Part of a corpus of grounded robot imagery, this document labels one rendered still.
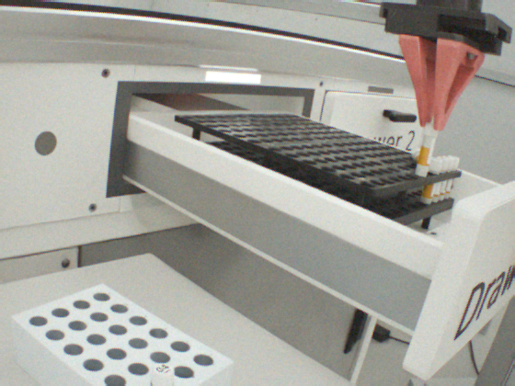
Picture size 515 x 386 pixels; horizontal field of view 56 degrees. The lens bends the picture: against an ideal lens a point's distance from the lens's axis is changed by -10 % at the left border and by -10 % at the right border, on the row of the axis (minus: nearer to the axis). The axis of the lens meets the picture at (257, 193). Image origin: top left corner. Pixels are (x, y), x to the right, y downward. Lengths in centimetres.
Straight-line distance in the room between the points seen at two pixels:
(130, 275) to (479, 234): 32
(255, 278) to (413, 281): 45
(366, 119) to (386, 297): 47
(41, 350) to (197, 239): 34
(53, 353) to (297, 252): 18
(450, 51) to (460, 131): 174
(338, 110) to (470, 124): 146
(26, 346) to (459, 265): 27
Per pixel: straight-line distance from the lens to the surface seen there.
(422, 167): 45
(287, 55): 64
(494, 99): 211
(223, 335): 42
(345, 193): 45
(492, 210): 29
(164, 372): 30
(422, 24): 43
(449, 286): 29
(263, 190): 38
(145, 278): 49
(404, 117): 80
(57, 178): 48
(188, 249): 63
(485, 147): 213
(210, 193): 42
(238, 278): 72
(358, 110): 75
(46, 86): 45
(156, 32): 50
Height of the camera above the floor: 99
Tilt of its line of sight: 17 degrees down
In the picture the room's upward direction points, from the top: 10 degrees clockwise
